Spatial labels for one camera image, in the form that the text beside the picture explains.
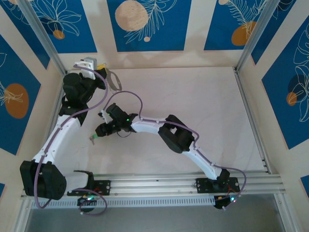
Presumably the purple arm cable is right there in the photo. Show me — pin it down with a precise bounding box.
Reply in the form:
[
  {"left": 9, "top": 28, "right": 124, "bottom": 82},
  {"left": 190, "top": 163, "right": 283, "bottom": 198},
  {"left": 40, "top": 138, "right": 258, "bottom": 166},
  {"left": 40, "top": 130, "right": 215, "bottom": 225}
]
[
  {"left": 102, "top": 90, "right": 247, "bottom": 208},
  {"left": 35, "top": 66, "right": 109, "bottom": 216}
]

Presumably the aluminium side rail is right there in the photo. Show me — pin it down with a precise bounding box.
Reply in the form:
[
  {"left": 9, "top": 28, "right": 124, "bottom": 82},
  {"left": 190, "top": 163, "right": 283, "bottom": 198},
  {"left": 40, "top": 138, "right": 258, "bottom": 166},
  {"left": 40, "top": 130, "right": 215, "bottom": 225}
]
[
  {"left": 233, "top": 67, "right": 272, "bottom": 174},
  {"left": 40, "top": 71, "right": 69, "bottom": 161}
]

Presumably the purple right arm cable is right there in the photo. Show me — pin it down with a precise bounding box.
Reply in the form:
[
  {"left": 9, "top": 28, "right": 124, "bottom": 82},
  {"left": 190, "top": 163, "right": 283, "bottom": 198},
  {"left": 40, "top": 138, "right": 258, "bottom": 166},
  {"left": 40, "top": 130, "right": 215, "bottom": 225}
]
[{"left": 102, "top": 90, "right": 247, "bottom": 208}]

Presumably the thin black cable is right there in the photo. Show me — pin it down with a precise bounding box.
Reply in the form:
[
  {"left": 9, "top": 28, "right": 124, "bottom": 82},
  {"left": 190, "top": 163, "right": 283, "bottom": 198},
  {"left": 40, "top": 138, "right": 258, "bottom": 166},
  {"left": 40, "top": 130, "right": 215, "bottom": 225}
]
[{"left": 115, "top": 128, "right": 133, "bottom": 139}]

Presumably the short aluminium frame post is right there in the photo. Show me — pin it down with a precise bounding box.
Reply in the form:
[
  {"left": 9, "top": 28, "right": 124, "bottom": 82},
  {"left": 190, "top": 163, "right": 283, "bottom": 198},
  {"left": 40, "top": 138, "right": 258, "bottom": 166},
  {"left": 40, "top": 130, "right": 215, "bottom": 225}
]
[
  {"left": 12, "top": 199, "right": 33, "bottom": 232},
  {"left": 274, "top": 193, "right": 299, "bottom": 232}
]

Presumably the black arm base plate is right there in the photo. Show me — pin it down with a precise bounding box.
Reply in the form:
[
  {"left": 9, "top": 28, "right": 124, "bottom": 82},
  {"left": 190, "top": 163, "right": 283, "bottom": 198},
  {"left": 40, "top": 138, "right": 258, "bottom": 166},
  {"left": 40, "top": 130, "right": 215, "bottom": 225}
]
[
  {"left": 196, "top": 177, "right": 240, "bottom": 194},
  {"left": 67, "top": 179, "right": 112, "bottom": 197}
]

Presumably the grey metal panel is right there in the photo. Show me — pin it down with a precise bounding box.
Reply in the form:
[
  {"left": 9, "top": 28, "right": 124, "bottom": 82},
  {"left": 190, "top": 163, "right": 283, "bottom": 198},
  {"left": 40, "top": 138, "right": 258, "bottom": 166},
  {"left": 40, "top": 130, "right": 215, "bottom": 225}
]
[{"left": 24, "top": 207, "right": 284, "bottom": 232}]

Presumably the wide aluminium base rail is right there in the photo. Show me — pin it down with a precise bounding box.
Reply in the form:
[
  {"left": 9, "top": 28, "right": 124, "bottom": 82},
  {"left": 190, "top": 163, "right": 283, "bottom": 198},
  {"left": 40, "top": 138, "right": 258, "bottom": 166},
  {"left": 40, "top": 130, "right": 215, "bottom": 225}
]
[{"left": 20, "top": 170, "right": 287, "bottom": 201}]

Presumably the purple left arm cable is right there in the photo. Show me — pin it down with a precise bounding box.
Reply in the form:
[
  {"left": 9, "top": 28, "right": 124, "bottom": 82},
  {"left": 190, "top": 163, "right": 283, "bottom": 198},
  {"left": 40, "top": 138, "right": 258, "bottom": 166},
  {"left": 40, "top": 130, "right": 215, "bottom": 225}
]
[{"left": 35, "top": 66, "right": 109, "bottom": 216}]

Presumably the key with green tag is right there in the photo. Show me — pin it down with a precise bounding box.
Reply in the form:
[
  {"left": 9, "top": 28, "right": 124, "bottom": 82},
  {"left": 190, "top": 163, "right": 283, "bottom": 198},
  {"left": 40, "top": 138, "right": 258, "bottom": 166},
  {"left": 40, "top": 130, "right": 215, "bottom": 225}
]
[{"left": 88, "top": 133, "right": 100, "bottom": 146}]

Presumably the black controller board box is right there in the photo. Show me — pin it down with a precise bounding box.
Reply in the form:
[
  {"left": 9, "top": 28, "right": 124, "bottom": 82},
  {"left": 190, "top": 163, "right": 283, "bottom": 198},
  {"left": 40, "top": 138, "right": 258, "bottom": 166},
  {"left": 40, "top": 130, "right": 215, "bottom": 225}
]
[
  {"left": 77, "top": 195, "right": 98, "bottom": 207},
  {"left": 213, "top": 195, "right": 239, "bottom": 210}
]

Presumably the slotted grey cable duct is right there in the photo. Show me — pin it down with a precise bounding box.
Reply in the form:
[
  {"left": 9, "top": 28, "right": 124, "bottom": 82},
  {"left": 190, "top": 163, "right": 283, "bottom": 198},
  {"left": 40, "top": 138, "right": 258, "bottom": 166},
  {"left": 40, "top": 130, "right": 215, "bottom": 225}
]
[{"left": 31, "top": 195, "right": 216, "bottom": 210}]

